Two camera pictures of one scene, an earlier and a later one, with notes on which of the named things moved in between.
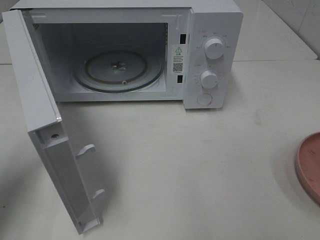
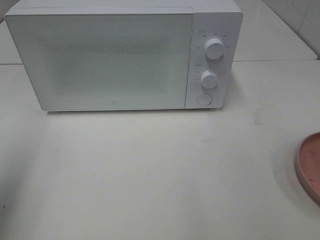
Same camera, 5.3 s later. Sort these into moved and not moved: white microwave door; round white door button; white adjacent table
Moved: white microwave door
Not moved: white adjacent table; round white door button
